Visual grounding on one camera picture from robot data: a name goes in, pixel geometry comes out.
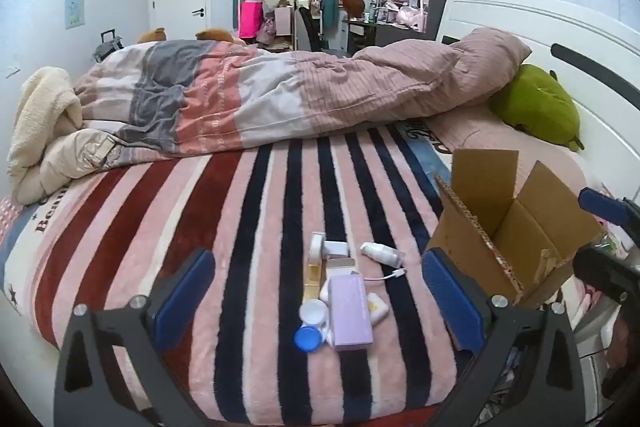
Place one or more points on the white round jar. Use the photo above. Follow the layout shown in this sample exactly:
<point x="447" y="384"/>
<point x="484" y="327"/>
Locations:
<point x="314" y="312"/>

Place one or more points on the pink ribbed pillow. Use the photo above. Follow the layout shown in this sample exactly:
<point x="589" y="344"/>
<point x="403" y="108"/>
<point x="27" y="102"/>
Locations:
<point x="495" y="134"/>

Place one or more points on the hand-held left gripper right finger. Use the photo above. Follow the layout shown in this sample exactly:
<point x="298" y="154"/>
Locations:
<point x="450" y="302"/>

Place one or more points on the white bed headboard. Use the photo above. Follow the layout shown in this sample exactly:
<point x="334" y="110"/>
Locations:
<point x="590" y="37"/>

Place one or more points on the striped plush blanket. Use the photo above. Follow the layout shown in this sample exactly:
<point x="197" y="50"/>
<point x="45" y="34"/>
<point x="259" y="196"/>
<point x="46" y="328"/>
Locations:
<point x="240" y="227"/>

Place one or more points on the white pump bottle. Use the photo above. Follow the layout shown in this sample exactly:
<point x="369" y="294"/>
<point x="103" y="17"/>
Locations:
<point x="381" y="254"/>

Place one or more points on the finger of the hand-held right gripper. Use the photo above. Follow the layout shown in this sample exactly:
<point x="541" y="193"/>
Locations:
<point x="600" y="269"/>
<point x="600" y="204"/>

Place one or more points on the blue round lid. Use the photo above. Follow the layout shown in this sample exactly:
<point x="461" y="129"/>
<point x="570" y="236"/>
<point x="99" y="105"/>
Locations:
<point x="308" y="339"/>

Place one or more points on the white tape roll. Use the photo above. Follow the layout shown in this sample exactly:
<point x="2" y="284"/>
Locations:
<point x="317" y="248"/>

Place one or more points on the white and yellow case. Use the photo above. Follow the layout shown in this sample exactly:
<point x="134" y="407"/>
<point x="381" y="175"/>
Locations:
<point x="378" y="307"/>

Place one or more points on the black suitcase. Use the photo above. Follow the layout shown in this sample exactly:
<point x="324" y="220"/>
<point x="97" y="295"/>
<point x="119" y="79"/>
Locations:
<point x="106" y="49"/>

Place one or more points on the colourful printed cloth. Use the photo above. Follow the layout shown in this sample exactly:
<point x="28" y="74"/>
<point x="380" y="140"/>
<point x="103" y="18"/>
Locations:
<point x="616" y="244"/>

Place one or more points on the pink bag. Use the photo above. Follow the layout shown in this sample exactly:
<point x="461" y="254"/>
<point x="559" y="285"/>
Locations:
<point x="250" y="19"/>

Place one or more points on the blue wall poster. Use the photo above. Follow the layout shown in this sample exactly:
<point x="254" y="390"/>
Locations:
<point x="75" y="8"/>

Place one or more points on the brown teddy bear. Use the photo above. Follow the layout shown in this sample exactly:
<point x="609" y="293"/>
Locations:
<point x="152" y="36"/>
<point x="217" y="35"/>

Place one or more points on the pink and grey duvet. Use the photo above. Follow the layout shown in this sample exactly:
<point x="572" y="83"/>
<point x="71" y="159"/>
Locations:
<point x="280" y="97"/>

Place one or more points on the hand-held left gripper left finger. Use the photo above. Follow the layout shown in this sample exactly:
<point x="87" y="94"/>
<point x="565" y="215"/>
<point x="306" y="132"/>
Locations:
<point x="185" y="302"/>

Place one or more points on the green plush toy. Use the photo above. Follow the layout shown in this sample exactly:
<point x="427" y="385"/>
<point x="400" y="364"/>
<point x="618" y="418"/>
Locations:
<point x="537" y="104"/>

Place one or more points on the purple box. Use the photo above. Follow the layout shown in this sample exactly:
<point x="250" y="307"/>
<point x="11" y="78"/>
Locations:
<point x="350" y="312"/>

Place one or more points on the gold label box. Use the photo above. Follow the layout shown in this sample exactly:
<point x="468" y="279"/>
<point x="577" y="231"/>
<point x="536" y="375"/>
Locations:
<point x="312" y="282"/>

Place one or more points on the cream fleece blanket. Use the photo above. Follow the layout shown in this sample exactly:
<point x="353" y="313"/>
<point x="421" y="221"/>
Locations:
<point x="45" y="122"/>

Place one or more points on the brown cardboard box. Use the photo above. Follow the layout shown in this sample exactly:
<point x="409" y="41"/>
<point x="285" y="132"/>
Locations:
<point x="520" y="232"/>

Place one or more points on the brown round ball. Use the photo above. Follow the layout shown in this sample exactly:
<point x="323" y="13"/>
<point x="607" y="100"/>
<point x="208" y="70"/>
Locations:
<point x="353" y="4"/>

